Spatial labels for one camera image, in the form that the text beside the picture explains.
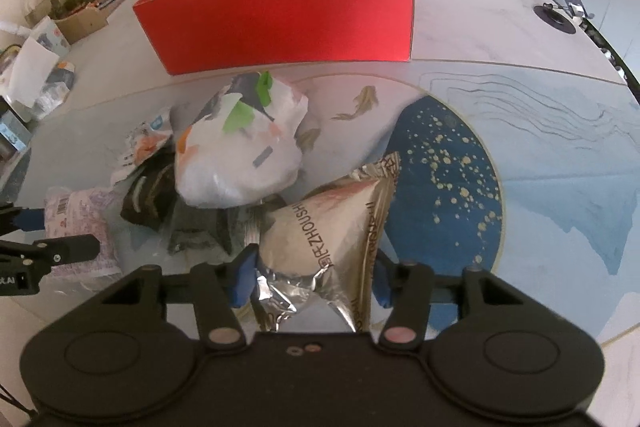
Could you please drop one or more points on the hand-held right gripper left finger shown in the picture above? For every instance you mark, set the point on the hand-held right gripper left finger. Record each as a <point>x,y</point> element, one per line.
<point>244,277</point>

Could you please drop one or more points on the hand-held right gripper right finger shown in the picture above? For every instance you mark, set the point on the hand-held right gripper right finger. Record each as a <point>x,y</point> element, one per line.
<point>382,282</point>

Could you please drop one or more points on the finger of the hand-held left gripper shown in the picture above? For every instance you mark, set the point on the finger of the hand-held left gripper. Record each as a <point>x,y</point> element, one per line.
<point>30,219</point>
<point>60,249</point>

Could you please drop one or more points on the clear bag of dark seaweed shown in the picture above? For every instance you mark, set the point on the clear bag of dark seaweed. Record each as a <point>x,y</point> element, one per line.
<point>205,229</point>

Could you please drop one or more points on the silver foil snack packet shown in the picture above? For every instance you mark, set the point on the silver foil snack packet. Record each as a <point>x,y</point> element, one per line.
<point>320,237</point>

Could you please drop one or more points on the black snack packet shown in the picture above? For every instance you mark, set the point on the black snack packet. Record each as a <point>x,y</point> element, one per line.
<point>147,194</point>

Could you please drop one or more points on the white plastic bag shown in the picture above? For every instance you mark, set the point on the white plastic bag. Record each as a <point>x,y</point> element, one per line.
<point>235,157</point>

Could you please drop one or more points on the pink patterned packet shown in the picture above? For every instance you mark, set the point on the pink patterned packet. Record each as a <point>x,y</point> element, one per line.
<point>92,222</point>

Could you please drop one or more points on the small light blue box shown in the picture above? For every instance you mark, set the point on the small light blue box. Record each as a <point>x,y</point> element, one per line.
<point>14,132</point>

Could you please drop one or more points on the crumpled clear plastic bag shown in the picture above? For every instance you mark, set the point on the crumpled clear plastic bag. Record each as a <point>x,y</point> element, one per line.
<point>57,89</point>

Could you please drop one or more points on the white orange snack packet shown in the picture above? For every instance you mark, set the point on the white orange snack packet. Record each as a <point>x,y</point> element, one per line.
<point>142,142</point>

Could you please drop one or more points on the white sheet of paper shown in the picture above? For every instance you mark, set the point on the white sheet of paper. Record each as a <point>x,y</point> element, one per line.
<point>32,72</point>

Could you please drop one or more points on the white patterned cup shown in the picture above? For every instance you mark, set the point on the white patterned cup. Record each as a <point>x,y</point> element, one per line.
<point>50,34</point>

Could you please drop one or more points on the cardboard tray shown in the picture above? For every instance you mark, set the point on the cardboard tray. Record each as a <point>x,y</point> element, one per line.
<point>82,24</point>

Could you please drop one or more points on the black disc stand base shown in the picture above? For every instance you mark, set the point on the black disc stand base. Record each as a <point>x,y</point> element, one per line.
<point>554,18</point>

